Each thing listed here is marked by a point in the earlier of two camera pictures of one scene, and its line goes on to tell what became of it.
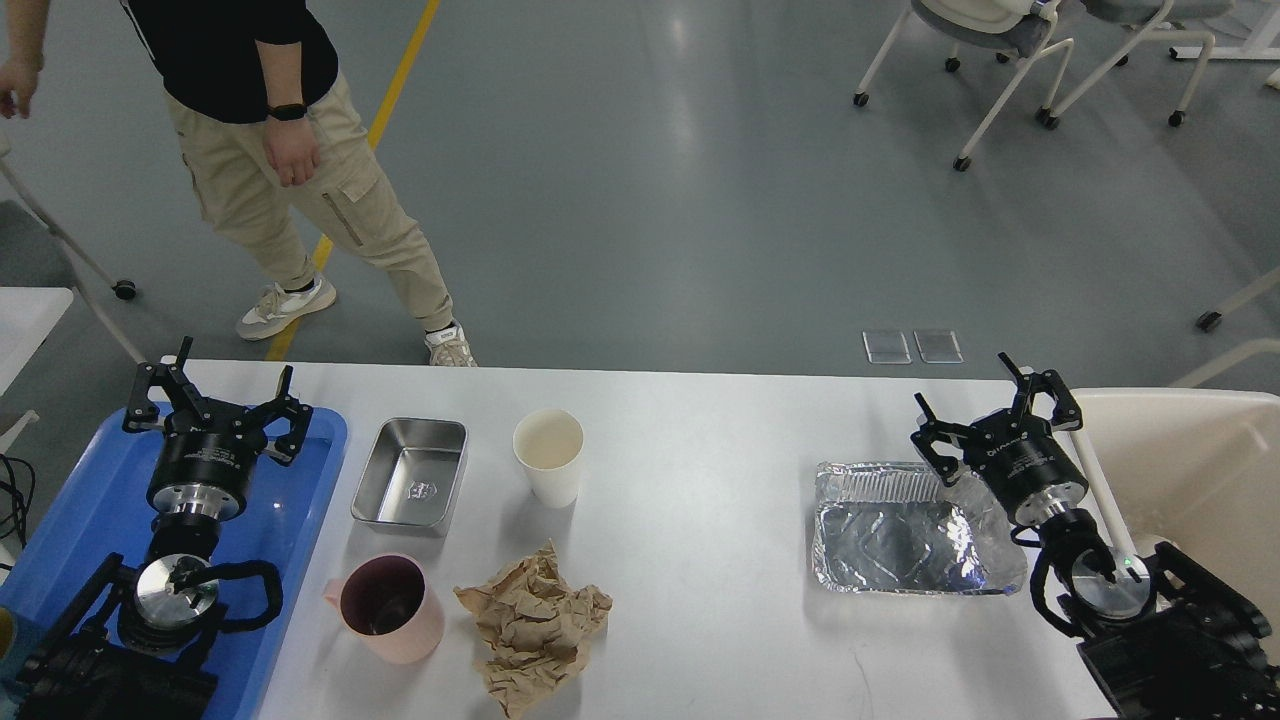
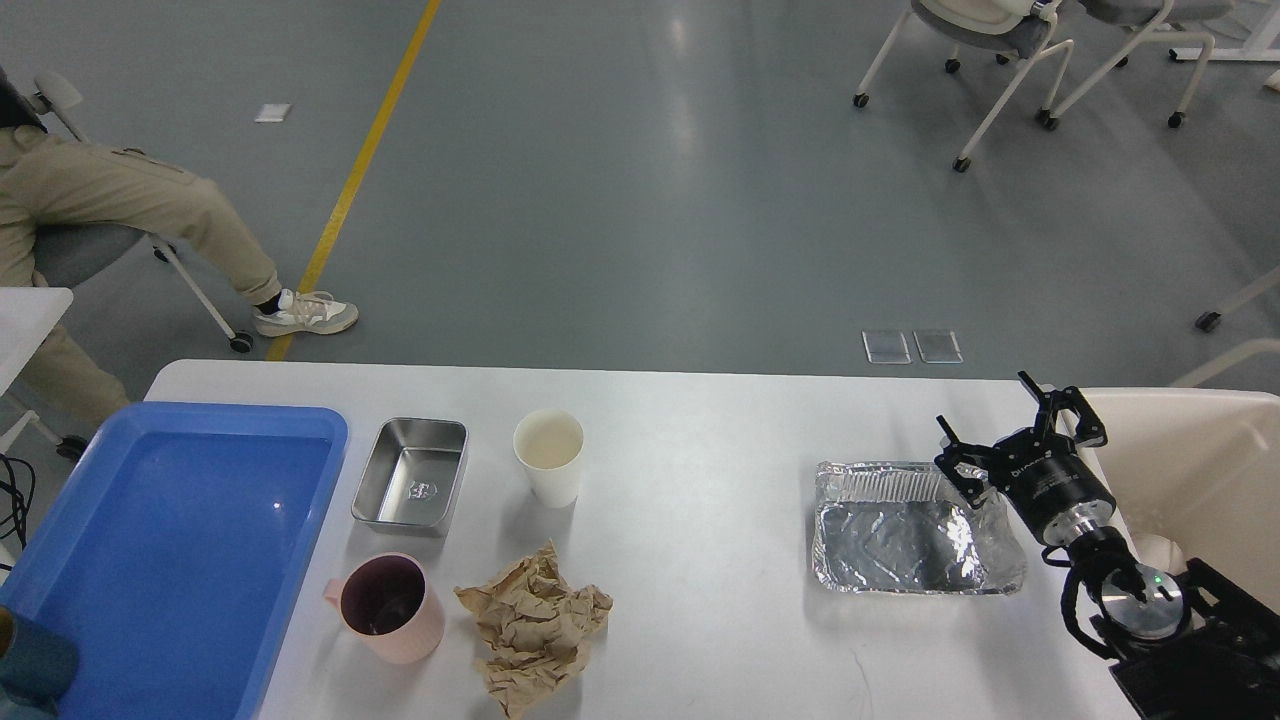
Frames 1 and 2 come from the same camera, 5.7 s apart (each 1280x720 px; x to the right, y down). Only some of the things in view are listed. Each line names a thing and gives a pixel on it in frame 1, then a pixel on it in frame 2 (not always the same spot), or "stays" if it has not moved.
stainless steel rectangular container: [410, 477] stays
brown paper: [535, 626] stays
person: [276, 142] to [46, 181]
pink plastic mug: [389, 605] stays
